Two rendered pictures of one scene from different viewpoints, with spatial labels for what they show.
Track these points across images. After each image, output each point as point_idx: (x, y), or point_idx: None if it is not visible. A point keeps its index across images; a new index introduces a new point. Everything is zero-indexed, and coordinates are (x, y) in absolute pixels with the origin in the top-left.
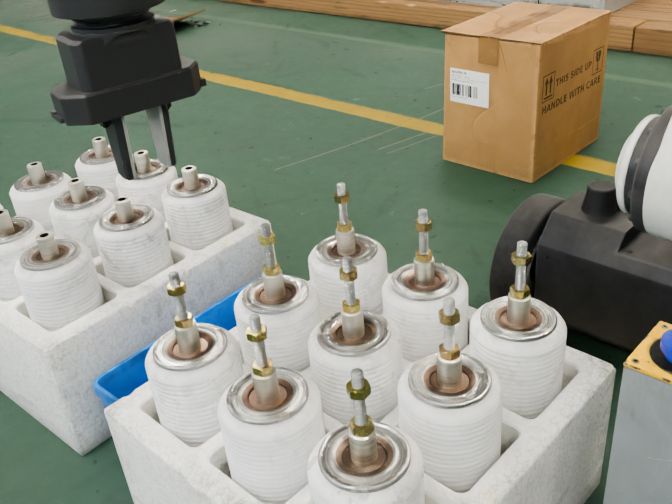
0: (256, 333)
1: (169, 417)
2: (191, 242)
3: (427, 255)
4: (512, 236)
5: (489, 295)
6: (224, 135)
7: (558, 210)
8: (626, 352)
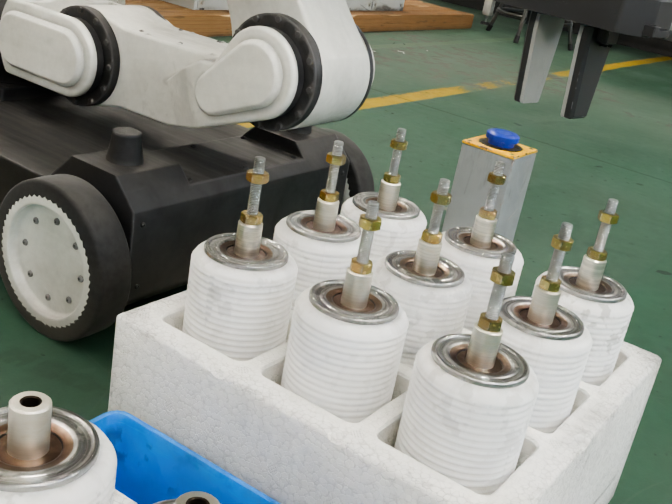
0: (570, 238)
1: (522, 444)
2: None
3: (337, 191)
4: (101, 222)
5: (0, 349)
6: None
7: (115, 173)
8: (155, 299)
